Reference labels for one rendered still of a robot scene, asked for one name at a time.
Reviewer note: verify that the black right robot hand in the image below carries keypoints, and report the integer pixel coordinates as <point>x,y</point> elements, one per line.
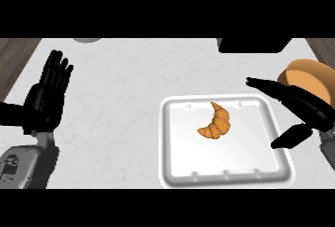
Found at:
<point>306,109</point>

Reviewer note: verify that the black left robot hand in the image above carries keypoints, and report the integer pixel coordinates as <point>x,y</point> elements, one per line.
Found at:
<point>45,100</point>

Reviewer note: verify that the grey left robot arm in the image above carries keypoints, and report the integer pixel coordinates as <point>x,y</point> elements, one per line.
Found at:
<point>29,164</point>

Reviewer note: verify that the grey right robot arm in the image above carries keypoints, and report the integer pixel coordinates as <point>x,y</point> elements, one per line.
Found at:
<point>329,149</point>

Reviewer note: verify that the orange pot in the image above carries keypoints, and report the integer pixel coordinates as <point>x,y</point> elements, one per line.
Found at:
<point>312,79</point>

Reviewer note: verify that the golden brown croissant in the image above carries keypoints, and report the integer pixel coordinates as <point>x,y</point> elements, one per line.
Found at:
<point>218,124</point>

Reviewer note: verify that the white rectangular tray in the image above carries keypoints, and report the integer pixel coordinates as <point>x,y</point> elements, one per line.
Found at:
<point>225,141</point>

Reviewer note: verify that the grey round object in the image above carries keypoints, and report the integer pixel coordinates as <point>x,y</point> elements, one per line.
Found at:
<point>87,40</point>

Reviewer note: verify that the black appliance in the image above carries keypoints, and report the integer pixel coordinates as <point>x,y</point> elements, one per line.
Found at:
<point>255,45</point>

